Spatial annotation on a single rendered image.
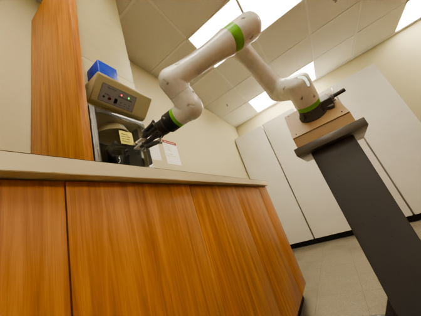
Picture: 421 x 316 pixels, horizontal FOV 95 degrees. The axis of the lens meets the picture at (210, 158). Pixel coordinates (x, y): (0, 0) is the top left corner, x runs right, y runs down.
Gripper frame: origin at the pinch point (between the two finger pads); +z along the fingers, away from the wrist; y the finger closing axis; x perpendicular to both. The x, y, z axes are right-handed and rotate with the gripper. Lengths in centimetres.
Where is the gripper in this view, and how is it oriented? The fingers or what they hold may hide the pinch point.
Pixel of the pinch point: (140, 143)
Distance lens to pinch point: 105.5
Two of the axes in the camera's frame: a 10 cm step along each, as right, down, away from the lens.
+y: -3.0, -8.9, 3.3
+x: -5.3, -1.3, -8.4
